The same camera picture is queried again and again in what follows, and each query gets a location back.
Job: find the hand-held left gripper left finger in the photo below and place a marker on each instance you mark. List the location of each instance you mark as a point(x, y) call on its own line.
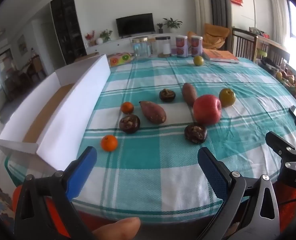
point(84, 165)

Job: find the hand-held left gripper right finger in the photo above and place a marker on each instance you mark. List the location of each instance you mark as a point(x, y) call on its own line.
point(211, 172)

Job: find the orange mandarin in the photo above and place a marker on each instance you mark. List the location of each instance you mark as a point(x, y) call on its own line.
point(109, 143)
point(127, 107)

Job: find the white cardboard box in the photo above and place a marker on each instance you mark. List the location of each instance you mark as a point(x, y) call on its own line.
point(63, 130)

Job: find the red apple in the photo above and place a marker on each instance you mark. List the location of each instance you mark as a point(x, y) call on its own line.
point(207, 110)

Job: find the yellow-green round fruit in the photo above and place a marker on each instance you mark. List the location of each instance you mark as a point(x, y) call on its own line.
point(227, 97)
point(198, 61)

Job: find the purple sweet potato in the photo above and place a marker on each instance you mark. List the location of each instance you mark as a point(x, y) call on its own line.
point(189, 93)
point(153, 112)

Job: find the colourful toy clutter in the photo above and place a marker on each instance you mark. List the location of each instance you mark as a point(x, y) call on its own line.
point(292, 82)

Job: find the teal plaid tablecloth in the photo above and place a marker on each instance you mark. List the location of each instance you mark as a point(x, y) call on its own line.
point(143, 170)

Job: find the dark wooden slatted chair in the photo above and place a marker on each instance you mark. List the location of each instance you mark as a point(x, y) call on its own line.
point(242, 43)

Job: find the orange book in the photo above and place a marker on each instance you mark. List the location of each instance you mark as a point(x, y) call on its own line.
point(220, 55)

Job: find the fruit print pouch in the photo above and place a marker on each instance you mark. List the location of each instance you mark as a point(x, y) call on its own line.
point(120, 59)

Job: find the white sheer curtain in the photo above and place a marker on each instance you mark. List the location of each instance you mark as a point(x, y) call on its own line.
point(279, 12)

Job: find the orange armchair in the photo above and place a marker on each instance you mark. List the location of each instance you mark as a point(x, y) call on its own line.
point(216, 36)

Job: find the white television cabinet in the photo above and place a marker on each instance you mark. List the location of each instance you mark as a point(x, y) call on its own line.
point(108, 46)

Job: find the red label tin can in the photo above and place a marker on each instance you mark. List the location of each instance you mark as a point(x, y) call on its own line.
point(196, 46)
point(181, 46)

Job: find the white round vase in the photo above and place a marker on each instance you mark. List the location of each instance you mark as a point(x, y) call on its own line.
point(99, 40)

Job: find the red flower bouquet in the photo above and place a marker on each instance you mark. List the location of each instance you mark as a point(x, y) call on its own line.
point(90, 36)

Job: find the gold lid clear jar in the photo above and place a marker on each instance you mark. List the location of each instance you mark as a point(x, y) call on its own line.
point(141, 48)

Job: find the bushy green potted plant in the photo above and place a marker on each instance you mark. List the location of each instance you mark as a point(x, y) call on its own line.
point(105, 35)

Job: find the black lid clear jar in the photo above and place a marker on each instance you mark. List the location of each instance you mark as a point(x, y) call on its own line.
point(163, 46)

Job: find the dark glass display cabinet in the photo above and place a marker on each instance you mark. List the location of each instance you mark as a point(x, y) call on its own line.
point(68, 27)

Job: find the grey curtain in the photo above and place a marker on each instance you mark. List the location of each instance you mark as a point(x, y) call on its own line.
point(219, 2)

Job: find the black television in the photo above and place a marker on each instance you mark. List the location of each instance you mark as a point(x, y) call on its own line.
point(135, 25)

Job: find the white patterned curtain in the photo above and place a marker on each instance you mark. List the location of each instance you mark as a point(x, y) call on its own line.
point(201, 7)

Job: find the large green potted plant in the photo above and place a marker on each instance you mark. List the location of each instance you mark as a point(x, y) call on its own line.
point(172, 23)

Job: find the small potted plant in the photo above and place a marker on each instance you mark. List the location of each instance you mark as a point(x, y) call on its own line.
point(159, 27)

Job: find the framed wall picture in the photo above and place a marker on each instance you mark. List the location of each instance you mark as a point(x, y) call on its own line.
point(22, 45)

